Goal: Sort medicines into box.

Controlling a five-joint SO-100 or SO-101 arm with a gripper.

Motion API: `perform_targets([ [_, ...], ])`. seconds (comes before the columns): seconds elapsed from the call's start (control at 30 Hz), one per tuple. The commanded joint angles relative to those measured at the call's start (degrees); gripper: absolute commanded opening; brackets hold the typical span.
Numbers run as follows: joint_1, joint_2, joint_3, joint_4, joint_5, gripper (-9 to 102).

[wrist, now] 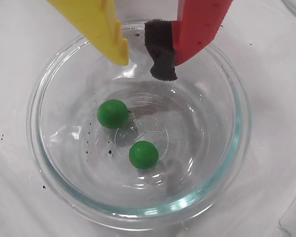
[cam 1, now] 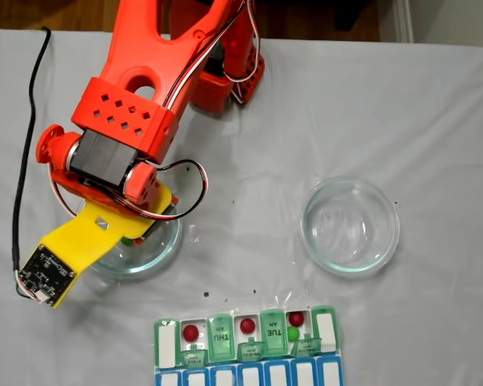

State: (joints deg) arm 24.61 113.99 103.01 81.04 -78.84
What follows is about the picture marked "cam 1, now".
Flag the white tablecloth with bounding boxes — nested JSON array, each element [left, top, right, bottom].
[[0, 28, 483, 386]]

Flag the black camera board yellow holder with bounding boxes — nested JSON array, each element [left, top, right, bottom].
[[15, 243, 80, 310]]

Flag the white servo wire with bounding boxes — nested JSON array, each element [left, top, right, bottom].
[[51, 179, 84, 220], [112, 0, 250, 221], [224, 0, 266, 106]]

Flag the weekly pill organizer box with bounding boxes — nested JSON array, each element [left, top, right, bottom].
[[151, 304, 345, 386]]

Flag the black camera cable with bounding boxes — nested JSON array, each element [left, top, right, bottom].
[[10, 26, 52, 301]]

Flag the glass bowl with teal rim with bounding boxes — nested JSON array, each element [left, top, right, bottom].
[[82, 200, 184, 281], [299, 175, 402, 278]]

